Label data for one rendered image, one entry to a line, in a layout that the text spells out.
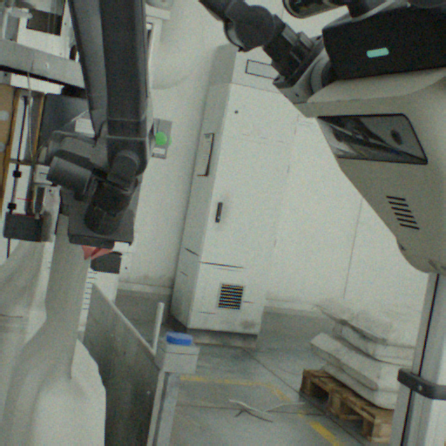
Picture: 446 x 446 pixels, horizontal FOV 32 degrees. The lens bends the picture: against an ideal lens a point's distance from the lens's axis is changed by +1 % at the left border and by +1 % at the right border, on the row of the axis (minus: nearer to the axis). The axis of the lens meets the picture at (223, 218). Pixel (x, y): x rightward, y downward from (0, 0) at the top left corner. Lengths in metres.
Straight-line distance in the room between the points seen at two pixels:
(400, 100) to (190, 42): 3.92
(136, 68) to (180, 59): 3.93
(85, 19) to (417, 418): 0.90
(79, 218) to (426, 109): 0.54
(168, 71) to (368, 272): 2.74
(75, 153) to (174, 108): 4.86
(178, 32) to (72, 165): 3.88
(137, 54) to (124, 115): 0.09
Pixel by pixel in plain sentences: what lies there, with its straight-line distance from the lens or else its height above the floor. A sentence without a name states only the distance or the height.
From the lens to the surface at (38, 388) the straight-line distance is 1.41.
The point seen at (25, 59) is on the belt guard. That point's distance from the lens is 1.66.
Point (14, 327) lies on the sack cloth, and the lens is 2.06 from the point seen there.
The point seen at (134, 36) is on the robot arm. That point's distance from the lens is 1.02.
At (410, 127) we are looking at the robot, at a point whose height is 1.34.
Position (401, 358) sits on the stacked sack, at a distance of 4.29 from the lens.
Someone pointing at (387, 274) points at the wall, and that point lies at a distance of 6.83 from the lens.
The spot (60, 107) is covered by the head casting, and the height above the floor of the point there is 1.31.
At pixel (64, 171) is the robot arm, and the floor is 1.20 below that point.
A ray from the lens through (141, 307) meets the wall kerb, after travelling 6.02.
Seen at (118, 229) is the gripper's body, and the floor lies 1.12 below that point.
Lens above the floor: 1.23
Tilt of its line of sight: 3 degrees down
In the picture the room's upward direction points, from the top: 10 degrees clockwise
